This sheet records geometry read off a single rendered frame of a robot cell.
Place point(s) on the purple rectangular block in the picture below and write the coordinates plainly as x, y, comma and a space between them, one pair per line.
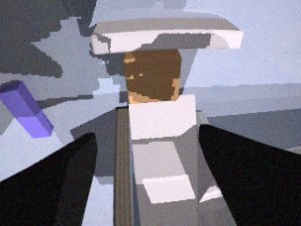
24, 107

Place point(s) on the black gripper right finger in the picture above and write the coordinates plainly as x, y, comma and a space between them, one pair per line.
261, 183

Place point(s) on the brown block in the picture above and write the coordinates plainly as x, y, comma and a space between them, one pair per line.
152, 75

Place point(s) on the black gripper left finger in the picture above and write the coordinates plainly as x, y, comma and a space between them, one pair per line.
53, 191

